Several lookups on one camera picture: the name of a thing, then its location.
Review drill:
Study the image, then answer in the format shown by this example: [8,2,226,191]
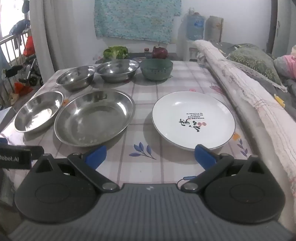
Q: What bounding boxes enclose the red onion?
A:
[152,45,169,59]

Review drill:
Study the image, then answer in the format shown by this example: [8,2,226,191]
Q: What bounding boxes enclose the medium steel basin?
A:
[54,90,136,147]

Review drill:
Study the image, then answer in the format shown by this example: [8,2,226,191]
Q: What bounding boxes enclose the yellow small object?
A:
[274,94,286,108]

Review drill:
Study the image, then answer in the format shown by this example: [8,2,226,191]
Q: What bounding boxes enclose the pink cloth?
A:
[273,45,296,80]

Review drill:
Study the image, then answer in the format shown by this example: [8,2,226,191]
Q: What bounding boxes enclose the white curtain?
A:
[30,0,99,78]

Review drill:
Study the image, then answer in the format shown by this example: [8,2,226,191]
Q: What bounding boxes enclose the medium deep steel bowl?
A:
[96,60,140,83]

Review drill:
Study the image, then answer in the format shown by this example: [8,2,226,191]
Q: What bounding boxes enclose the small deep steel bowl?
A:
[56,65,96,91]

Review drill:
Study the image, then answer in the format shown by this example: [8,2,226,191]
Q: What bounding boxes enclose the blue water bottle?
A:
[186,11,206,41]

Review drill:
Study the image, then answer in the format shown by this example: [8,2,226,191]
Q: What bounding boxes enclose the metal railing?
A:
[0,29,32,108]

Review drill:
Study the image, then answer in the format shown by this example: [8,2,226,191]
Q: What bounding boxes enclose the hanging red bag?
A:
[23,35,36,57]

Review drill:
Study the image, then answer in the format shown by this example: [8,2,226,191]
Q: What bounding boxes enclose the green floral pillow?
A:
[228,47,287,93]

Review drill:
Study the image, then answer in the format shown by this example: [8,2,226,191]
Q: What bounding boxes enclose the green ceramic bowl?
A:
[140,59,174,81]

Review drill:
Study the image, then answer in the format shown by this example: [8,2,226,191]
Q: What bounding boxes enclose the dark low table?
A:
[95,52,177,65]

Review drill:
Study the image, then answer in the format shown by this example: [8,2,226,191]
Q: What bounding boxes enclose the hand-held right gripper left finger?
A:
[30,146,120,193]

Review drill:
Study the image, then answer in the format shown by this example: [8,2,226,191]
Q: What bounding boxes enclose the red bag on floor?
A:
[13,82,34,96]

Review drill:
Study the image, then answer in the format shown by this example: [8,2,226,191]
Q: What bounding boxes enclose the hanging dark clothes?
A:
[9,19,31,36]

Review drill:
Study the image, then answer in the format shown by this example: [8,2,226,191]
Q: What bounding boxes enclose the white printed ceramic plate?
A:
[151,91,236,151]

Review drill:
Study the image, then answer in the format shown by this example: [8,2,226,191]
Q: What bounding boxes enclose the napa cabbage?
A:
[103,46,129,60]

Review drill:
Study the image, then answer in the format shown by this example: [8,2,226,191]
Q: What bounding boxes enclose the blue printed cloth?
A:
[0,49,12,78]

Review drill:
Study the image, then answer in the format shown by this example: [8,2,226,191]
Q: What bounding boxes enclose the grey bedding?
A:
[216,42,296,121]

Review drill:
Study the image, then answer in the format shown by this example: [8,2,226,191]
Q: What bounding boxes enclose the stroller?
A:
[3,54,44,88]

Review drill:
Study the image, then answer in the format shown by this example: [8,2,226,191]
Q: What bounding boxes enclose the rolled pink white blanket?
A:
[194,39,296,194]

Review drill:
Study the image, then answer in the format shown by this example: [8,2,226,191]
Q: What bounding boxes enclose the white water dispenser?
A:
[184,39,200,62]

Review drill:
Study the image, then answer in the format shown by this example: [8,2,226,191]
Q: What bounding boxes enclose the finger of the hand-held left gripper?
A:
[23,146,44,161]

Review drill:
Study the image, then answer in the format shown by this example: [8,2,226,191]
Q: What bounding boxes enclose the shallow steel bowl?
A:
[14,91,64,133]

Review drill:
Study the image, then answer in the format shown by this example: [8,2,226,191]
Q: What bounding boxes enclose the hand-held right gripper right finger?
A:
[180,144,264,193]

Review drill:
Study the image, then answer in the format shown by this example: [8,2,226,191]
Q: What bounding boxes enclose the teal patterned wall cloth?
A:
[94,0,182,44]

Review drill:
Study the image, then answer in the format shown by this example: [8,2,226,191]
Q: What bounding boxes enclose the patterned leaning board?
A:
[206,16,224,43]

